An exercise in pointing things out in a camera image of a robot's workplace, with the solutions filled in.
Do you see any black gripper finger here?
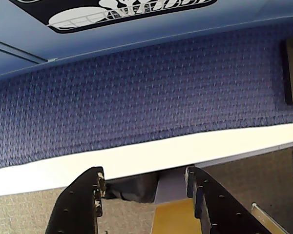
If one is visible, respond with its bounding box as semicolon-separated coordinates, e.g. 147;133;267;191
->
185;166;272;234
44;166;106;234

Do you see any white base board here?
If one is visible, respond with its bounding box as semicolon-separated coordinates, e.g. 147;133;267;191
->
0;121;293;198

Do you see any yellow block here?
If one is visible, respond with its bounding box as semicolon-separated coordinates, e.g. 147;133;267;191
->
150;197;204;234

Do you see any black cloth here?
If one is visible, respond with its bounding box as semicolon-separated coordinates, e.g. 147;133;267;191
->
105;175;160;203

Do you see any blue woven floor mat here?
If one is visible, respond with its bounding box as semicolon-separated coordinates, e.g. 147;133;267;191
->
0;23;293;171

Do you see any blue dishwasher door with print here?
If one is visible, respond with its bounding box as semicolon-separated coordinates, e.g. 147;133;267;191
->
0;0;293;63

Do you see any blue toy kitchen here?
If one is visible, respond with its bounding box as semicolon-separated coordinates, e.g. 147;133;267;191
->
0;0;293;79

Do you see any silver metal bracket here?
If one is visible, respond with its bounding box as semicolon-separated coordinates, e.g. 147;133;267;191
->
251;202;290;234

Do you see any grey post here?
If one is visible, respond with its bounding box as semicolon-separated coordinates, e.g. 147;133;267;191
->
154;169;189;204

